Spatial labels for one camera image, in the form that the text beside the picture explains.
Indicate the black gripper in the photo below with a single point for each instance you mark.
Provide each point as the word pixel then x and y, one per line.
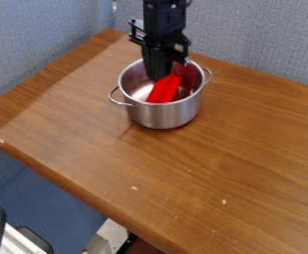
pixel 159 33

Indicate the red rectangular block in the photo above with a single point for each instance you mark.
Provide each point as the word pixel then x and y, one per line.
pixel 165 89

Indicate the small metal pot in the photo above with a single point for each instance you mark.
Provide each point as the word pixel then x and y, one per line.
pixel 161 115

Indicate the white ribbed appliance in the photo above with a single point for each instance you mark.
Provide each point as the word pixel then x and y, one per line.
pixel 15 243

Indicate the black table leg frame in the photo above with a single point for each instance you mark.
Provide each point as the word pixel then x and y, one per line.
pixel 128 243

